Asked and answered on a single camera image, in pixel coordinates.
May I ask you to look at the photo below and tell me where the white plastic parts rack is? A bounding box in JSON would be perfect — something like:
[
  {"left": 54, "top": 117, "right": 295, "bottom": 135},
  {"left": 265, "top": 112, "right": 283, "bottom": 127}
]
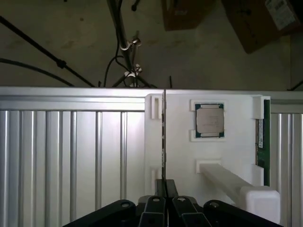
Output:
[{"left": 143, "top": 91, "right": 281, "bottom": 227}]

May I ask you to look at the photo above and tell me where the silver CPU chip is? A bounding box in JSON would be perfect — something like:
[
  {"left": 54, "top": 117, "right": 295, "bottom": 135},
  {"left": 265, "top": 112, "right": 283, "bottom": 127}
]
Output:
[{"left": 194, "top": 103, "right": 225, "bottom": 139}]

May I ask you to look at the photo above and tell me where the black tripod leg rod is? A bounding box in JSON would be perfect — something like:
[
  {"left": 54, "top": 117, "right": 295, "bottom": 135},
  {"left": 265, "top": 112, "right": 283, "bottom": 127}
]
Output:
[{"left": 0, "top": 15, "right": 95, "bottom": 87}]

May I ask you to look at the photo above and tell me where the metal tripod stand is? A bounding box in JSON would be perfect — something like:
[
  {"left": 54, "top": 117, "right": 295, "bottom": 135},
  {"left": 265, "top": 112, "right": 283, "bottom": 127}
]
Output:
[{"left": 106, "top": 0, "right": 158, "bottom": 88}]

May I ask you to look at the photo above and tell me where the small brown cardboard box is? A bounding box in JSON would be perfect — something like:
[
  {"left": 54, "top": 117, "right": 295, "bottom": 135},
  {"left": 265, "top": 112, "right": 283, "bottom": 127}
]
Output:
[{"left": 161, "top": 0, "right": 220, "bottom": 31}]

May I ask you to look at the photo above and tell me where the large cardboard box white label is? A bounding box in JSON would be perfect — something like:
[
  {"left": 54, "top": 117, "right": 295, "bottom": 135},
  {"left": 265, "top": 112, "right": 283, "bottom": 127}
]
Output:
[{"left": 221, "top": 0, "right": 300, "bottom": 54}]

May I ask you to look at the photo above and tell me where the short black curved cable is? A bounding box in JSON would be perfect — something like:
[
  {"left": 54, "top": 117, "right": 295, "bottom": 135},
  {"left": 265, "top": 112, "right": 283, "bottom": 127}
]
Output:
[{"left": 104, "top": 54, "right": 125, "bottom": 87}]

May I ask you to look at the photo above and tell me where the long black floor cable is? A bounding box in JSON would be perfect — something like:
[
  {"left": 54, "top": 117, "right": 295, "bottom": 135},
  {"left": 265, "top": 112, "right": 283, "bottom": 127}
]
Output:
[{"left": 0, "top": 57, "right": 75, "bottom": 87}]

